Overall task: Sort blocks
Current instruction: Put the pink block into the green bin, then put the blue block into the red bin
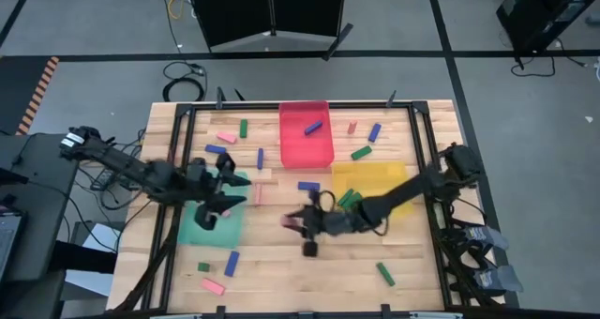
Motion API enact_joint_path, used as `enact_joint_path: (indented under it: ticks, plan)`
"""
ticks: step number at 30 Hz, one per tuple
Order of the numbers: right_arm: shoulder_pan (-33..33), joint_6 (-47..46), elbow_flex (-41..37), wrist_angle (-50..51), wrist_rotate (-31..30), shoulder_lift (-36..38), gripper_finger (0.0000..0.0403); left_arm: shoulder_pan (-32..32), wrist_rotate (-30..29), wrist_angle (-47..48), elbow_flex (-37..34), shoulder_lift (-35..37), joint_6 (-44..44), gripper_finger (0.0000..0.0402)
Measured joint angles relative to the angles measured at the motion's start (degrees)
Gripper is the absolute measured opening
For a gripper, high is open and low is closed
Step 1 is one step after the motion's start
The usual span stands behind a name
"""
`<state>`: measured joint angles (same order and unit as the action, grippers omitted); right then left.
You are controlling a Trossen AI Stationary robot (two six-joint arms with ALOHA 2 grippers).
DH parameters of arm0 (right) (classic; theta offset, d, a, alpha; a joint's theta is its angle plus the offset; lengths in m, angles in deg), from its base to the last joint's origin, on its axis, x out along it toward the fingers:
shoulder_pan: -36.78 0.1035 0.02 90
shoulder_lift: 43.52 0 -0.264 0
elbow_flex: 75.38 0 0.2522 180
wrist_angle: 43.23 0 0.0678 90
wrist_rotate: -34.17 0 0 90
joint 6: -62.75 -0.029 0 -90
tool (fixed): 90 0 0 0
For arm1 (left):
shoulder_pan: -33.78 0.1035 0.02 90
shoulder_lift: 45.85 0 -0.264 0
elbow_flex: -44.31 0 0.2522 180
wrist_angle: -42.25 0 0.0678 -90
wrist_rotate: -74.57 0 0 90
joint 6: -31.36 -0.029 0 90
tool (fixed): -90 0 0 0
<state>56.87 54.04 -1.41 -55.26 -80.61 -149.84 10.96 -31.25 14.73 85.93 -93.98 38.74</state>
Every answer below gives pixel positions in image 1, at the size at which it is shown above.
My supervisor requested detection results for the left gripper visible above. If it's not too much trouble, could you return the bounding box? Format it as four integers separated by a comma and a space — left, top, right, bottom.
186, 152, 252, 212

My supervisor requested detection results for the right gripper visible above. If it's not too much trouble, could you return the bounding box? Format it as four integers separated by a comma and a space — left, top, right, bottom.
283, 205, 365, 240

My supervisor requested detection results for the red translucent plastic bin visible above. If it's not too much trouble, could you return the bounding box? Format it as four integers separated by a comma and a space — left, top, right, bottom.
278, 100, 336, 170

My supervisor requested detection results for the teal translucent plastic bin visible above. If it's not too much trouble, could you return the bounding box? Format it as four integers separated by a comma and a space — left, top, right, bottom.
177, 167, 249, 250

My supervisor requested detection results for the yellow translucent plastic bin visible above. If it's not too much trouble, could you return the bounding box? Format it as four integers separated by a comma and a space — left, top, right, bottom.
331, 161, 416, 220

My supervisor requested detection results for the black power adapter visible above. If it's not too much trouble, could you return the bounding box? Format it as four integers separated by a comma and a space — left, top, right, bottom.
91, 168, 118, 192

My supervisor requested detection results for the white floor box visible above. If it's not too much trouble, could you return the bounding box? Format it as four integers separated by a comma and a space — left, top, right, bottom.
63, 220, 119, 297

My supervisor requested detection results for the black folding screen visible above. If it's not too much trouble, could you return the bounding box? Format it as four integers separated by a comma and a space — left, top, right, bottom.
185, 0, 355, 61

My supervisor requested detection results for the black desk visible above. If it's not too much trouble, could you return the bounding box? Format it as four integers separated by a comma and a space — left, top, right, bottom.
0, 133, 80, 282

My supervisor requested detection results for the dark laptop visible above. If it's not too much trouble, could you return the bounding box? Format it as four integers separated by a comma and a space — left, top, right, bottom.
0, 209, 23, 282

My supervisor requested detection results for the black hazard-striped floor mat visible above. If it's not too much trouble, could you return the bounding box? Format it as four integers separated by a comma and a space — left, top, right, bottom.
0, 55, 61, 136

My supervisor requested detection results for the black equipment rack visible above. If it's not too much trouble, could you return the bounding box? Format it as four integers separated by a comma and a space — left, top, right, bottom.
487, 0, 600, 56

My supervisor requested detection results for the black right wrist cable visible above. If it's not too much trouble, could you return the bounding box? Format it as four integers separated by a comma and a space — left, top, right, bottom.
309, 190, 391, 238

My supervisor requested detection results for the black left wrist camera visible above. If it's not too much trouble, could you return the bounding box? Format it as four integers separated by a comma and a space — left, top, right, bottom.
193, 205, 219, 232

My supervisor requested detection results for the coiled black floor cable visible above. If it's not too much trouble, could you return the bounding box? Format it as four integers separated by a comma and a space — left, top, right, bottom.
161, 59, 208, 103

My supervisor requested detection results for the black rack cable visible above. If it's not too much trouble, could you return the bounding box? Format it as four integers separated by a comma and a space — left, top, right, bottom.
509, 39, 587, 79

